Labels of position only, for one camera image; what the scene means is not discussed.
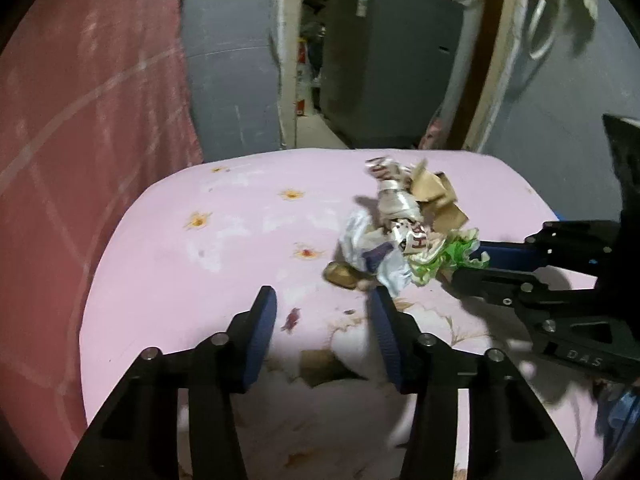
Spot person's blue jeans leg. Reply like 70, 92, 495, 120
595, 385, 640, 461

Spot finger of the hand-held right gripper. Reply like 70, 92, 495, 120
439, 265, 608, 333
470, 219, 623, 281

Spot pink floral blanket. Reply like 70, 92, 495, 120
80, 147, 608, 480

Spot pink checked cloth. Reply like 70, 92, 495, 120
0, 0, 203, 461

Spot brown paper scrap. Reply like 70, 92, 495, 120
410, 160, 470, 233

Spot grey washing machine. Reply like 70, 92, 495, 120
317, 0, 466, 148

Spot red and white sack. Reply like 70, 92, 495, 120
296, 37, 308, 116

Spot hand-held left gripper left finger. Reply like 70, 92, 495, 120
62, 286, 277, 480

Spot green wrapper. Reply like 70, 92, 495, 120
406, 227, 492, 287

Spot wooden door frame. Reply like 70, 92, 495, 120
270, 0, 531, 153

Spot purple and white wrapper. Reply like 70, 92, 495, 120
339, 209, 415, 297

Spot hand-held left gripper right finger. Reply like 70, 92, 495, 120
370, 286, 583, 480

